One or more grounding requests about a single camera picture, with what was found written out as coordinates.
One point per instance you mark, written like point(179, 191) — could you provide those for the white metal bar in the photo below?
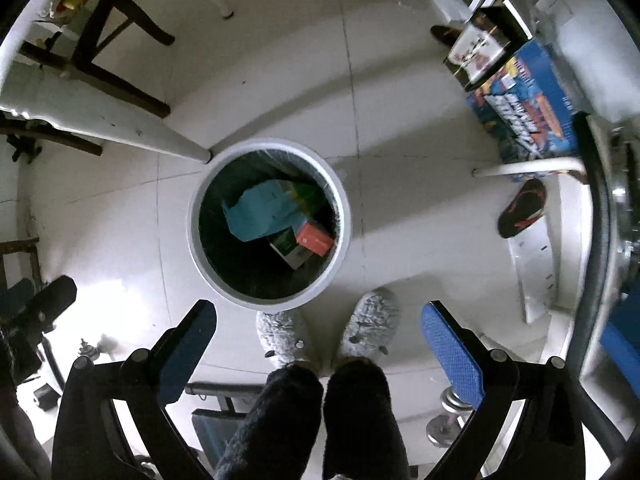
point(525, 166)

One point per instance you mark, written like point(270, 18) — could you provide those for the grey fuzzy slipper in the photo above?
point(367, 322)
point(282, 335)

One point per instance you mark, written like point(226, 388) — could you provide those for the green packet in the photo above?
point(306, 200)

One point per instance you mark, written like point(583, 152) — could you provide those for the blue printed cardboard box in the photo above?
point(530, 100)

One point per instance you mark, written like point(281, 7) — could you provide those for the person's right leg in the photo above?
point(357, 410)

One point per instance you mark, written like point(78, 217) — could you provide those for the black orange sandal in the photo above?
point(446, 35)
point(522, 207)

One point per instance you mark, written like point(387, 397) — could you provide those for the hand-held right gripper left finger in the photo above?
point(184, 360)

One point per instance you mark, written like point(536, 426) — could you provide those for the white printed box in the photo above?
point(475, 49)

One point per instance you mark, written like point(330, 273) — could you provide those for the dark wooden chair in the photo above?
point(100, 15)

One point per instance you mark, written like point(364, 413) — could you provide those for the white perforated panel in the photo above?
point(535, 270)

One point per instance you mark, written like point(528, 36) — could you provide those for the black weight bench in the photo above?
point(210, 420)

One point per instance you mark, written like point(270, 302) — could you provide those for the red small box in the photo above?
point(313, 240)

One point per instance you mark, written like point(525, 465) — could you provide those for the black box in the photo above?
point(506, 20)

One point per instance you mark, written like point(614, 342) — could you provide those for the black padded equipment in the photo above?
point(47, 300)

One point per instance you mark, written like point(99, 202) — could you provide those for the dark green box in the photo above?
point(285, 246)

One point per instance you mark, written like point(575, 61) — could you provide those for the light blue paper packet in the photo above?
point(255, 210)

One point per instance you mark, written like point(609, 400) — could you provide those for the person's left leg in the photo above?
point(280, 420)

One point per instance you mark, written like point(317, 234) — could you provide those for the blue chair seat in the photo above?
point(620, 350)

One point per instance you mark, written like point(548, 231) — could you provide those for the thick white table leg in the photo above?
point(100, 120)

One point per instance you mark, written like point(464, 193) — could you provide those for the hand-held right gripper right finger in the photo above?
point(452, 355)

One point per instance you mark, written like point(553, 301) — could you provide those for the person's leg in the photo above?
point(357, 410)
point(280, 420)

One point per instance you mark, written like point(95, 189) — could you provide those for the metal dumbbell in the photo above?
point(450, 402)

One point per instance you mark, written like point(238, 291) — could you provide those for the white round trash bin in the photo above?
point(260, 300)

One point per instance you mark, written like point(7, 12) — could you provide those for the dark wooden stool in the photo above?
point(50, 136)

